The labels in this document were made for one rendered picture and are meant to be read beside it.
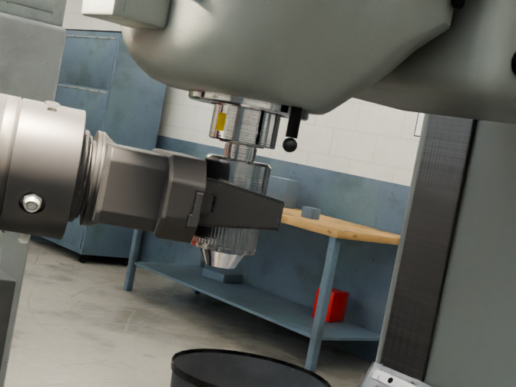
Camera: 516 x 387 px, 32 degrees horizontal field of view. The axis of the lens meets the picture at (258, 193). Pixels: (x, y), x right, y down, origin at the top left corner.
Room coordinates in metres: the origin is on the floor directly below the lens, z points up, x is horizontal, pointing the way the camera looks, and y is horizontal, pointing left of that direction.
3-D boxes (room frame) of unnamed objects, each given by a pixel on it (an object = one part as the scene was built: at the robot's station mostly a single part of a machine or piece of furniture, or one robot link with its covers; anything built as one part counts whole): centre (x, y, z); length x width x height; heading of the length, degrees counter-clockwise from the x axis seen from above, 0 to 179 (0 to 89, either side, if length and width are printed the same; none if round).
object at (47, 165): (0.62, 0.11, 1.24); 0.13 x 0.12 x 0.10; 15
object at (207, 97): (0.64, 0.02, 1.31); 0.09 x 0.09 x 0.01
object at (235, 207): (0.61, 0.01, 1.24); 0.06 x 0.02 x 0.03; 105
